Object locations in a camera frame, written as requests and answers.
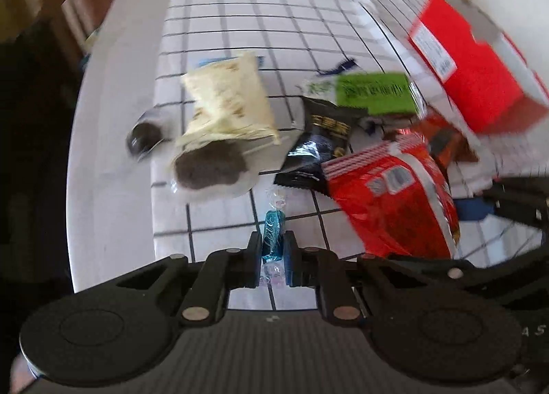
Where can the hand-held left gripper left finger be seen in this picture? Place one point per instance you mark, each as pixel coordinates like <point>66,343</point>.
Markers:
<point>256,259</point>

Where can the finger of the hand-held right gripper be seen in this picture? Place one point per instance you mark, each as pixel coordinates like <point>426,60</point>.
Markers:
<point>493,282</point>
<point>469,209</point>

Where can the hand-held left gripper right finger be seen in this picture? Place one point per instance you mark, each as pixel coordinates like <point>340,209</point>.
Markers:
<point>291,261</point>

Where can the teal candy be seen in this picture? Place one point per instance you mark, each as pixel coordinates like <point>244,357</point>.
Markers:
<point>274,231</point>

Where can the red snack packet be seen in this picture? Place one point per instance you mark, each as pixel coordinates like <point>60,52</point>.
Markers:
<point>394,209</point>

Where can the black snack packet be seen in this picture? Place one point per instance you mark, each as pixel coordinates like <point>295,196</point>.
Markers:
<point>317,141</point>

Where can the red cardboard box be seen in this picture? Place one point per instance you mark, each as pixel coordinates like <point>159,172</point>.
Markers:
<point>476,76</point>

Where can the blue white snack packet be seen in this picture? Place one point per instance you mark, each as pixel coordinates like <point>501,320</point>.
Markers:
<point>341,66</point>

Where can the orange brown snack packet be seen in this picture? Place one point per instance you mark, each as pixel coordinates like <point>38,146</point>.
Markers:
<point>450,145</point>

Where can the chocolate cookie in clear wrapper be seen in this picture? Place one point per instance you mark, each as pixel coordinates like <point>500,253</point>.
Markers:
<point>210,166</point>

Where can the green snack packet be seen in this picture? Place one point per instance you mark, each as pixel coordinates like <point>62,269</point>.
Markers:
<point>373,93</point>

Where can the cream snack packet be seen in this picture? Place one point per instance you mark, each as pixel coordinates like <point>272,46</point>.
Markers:
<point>227,98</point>

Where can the dark round wrapped snack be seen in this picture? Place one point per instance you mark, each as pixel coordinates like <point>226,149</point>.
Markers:
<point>141,141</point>

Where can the white checked tablecloth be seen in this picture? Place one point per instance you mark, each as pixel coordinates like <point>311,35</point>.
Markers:
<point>257,12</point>

